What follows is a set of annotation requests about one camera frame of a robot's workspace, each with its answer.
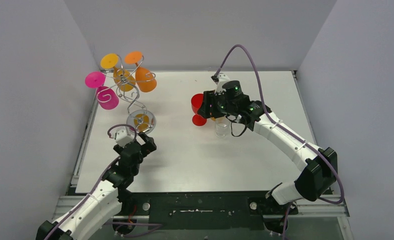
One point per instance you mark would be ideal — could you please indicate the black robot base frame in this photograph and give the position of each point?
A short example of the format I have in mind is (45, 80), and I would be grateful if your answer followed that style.
(201, 211)

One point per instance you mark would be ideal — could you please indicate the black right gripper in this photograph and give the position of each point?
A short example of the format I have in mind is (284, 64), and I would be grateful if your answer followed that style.
(210, 98)

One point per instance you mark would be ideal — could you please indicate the orange wine glass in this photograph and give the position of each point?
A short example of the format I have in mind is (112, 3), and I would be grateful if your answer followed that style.
(142, 74)

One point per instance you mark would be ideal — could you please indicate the pink wine glass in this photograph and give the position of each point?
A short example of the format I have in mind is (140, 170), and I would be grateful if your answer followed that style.
(105, 96)

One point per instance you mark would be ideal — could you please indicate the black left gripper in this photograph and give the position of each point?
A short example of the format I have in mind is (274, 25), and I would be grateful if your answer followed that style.
(140, 145)

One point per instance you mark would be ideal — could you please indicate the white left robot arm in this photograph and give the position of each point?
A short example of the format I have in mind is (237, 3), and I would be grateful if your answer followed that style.
(106, 198)

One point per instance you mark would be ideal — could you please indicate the chrome wine glass rack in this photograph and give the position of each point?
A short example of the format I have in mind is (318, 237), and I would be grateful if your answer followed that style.
(138, 115)

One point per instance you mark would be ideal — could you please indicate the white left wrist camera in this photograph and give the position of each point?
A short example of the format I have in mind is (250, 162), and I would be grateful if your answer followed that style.
(123, 137)

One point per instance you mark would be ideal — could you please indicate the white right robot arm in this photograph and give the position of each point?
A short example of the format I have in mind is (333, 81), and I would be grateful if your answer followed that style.
(317, 166)

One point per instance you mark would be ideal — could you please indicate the red wine glass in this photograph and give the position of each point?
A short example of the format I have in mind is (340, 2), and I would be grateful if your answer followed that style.
(196, 102)

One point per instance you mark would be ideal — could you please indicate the clear wine glass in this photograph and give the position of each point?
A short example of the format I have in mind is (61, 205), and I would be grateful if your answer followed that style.
(222, 127)

